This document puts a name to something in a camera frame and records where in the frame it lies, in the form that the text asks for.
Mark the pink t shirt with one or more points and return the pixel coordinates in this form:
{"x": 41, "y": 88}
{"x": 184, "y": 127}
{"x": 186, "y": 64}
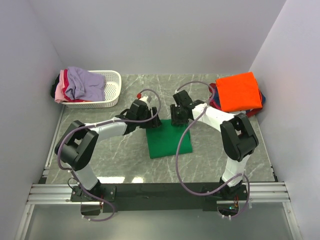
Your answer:
{"x": 59, "y": 95}

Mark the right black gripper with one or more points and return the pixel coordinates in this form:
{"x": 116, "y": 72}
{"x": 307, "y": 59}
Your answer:
{"x": 174, "y": 108}

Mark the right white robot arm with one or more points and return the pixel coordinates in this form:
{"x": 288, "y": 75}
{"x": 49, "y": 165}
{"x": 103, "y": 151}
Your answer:
{"x": 239, "y": 139}

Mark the lilac t shirt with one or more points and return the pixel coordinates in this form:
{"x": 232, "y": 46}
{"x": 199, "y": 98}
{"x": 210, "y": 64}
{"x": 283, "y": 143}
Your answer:
{"x": 98, "y": 87}

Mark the orange folded t shirt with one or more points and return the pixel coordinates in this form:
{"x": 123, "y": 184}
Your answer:
{"x": 239, "y": 93}

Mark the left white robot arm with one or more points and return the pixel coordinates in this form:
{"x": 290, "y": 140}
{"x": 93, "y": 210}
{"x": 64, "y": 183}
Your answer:
{"x": 76, "y": 147}

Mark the magenta t shirt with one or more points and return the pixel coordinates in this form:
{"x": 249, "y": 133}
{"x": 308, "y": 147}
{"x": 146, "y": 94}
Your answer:
{"x": 66, "y": 82}

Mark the white plastic laundry basket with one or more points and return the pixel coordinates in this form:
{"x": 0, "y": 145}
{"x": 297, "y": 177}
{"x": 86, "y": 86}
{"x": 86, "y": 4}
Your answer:
{"x": 112, "y": 89}

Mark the aluminium rail frame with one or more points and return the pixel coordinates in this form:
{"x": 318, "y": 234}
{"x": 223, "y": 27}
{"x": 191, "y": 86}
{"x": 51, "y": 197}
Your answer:
{"x": 125, "y": 159}

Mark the dark red folded t shirt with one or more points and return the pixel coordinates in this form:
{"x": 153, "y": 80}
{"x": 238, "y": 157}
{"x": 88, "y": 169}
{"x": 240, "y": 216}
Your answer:
{"x": 213, "y": 86}

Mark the green t shirt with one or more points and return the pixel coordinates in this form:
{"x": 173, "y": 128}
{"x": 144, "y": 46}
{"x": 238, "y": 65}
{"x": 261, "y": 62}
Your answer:
{"x": 163, "y": 141}

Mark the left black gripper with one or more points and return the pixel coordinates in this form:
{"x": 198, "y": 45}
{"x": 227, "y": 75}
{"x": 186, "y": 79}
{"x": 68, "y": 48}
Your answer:
{"x": 154, "y": 122}

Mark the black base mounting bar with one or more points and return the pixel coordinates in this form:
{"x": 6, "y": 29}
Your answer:
{"x": 159, "y": 196}

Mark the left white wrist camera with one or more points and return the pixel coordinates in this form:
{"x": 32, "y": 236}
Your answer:
{"x": 144, "y": 98}

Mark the black t shirt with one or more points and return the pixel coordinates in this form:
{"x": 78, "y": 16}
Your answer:
{"x": 55, "y": 88}

